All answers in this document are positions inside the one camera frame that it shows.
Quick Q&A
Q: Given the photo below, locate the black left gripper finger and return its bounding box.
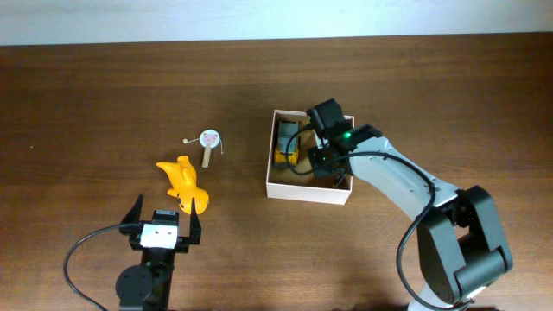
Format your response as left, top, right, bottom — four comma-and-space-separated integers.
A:
186, 199, 201, 245
120, 194, 143, 225

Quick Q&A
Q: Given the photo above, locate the pink cardboard box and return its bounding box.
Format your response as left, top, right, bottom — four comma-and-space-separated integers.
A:
265, 110, 353, 205

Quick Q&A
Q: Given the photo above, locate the yellow grey toy truck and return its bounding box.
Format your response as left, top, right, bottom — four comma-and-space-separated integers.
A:
273, 121, 300, 168

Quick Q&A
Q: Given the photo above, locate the orange rubber dolphin toy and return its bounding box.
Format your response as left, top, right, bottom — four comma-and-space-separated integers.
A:
156, 155, 209, 214

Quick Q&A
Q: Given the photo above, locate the pig face rattle drum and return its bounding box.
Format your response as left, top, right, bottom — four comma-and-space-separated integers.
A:
181, 129, 224, 168

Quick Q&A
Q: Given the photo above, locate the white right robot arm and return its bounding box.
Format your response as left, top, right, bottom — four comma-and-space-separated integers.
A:
309, 124, 513, 310

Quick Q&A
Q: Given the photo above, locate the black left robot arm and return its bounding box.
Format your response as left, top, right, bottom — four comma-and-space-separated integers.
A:
115, 195, 201, 311

